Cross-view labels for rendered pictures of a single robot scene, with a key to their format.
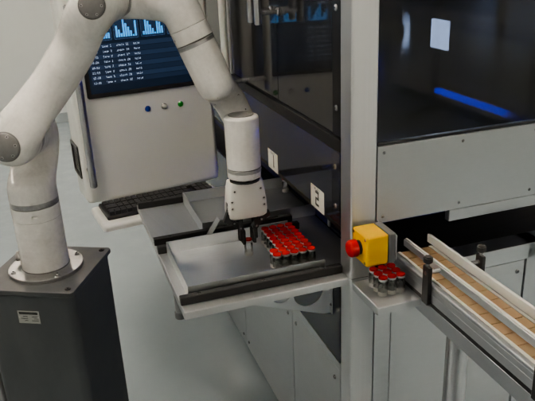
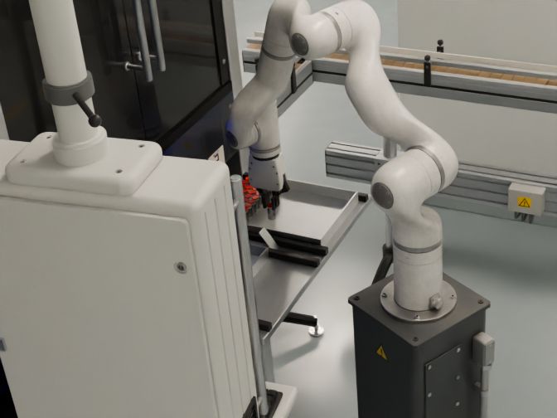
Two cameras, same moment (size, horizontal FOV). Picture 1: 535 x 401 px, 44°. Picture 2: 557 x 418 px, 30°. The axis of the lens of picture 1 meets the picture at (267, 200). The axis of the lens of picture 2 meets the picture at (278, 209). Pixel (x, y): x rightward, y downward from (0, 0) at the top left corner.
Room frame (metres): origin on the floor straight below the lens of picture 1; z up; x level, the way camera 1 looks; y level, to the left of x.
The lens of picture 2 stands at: (3.21, 1.89, 2.46)
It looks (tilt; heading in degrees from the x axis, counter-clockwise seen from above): 32 degrees down; 227
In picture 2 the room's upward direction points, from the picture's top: 5 degrees counter-clockwise
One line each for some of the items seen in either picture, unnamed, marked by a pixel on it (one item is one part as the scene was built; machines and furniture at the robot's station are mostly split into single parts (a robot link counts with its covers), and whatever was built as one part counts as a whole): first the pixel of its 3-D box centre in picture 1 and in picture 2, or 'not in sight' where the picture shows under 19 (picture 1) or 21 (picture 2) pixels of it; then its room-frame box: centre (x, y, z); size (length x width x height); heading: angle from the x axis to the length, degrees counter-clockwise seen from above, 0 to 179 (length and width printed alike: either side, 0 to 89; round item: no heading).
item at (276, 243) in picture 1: (275, 247); (257, 201); (1.53, -0.01, 0.90); 0.18 x 0.02 x 0.05; 18
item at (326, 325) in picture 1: (232, 193); not in sight; (2.38, 0.14, 0.73); 1.98 x 0.01 x 0.25; 18
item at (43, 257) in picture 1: (41, 235); (418, 269); (1.56, 0.59, 0.95); 0.19 x 0.19 x 0.18
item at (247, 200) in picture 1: (245, 195); (267, 167); (1.54, 0.05, 1.05); 0.10 x 0.08 x 0.11; 108
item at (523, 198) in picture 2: not in sight; (526, 199); (0.51, 0.24, 0.50); 0.12 x 0.05 x 0.09; 108
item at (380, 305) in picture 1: (391, 292); not in sight; (1.33, -0.28, 0.87); 0.14 x 0.13 x 0.02; 108
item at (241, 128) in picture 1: (242, 139); (261, 121); (1.54, 0.05, 1.19); 0.09 x 0.08 x 0.13; 177
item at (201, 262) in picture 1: (242, 256); (285, 209); (1.50, 0.07, 0.90); 0.34 x 0.26 x 0.04; 108
